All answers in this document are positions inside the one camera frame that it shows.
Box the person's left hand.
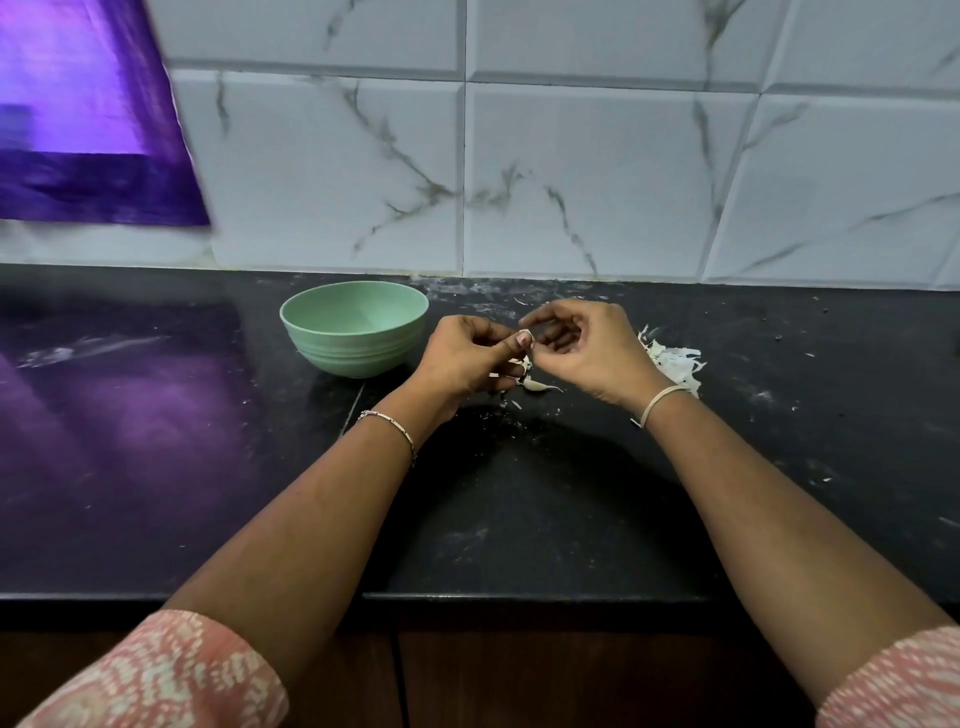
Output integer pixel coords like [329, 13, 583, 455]
[405, 313, 536, 422]

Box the person's right hand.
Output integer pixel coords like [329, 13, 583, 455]
[517, 298, 669, 419]

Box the mint green bowl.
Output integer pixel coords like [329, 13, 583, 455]
[279, 279, 432, 380]

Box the person's left forearm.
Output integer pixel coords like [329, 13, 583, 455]
[162, 405, 452, 684]

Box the person's right forearm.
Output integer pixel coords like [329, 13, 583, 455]
[637, 393, 950, 699]

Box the pile of white garlic peels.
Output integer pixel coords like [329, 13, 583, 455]
[637, 324, 708, 396]

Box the pink patterned left sleeve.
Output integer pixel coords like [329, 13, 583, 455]
[18, 607, 291, 728]

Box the pink patterned sleeve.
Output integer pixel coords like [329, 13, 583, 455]
[814, 624, 960, 728]
[18, 607, 291, 728]

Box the pink patterned right sleeve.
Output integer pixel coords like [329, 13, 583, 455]
[814, 624, 960, 728]

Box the purple cloth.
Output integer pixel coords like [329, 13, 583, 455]
[0, 0, 212, 228]

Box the silver right wrist bracelet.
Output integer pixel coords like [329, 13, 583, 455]
[630, 382, 695, 432]

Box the silver wrist bracelet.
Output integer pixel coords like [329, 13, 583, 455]
[630, 382, 695, 432]
[357, 408, 420, 468]

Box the silver left wrist bracelet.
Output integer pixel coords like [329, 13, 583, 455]
[357, 408, 420, 468]

